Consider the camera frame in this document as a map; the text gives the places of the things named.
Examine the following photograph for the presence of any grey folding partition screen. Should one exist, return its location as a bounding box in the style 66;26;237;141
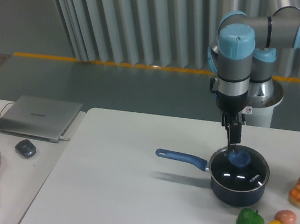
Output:
57;0;300;79

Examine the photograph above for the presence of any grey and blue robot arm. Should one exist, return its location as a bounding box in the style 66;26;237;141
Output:
207;0;300;149

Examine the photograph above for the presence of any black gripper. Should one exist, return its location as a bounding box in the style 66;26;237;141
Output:
209;77;247;150

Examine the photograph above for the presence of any glass lid with blue knob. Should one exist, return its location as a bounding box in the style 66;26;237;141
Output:
210;145;270;192

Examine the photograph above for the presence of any dark blue saucepan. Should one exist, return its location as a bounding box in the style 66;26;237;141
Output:
155;145;270;207

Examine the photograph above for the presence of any pink egg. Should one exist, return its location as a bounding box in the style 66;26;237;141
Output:
274;210;297;224

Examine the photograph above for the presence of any white side table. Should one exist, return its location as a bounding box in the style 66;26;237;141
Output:
0;100;86;224

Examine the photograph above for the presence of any silver laptop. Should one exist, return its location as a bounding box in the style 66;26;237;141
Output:
0;95;82;143

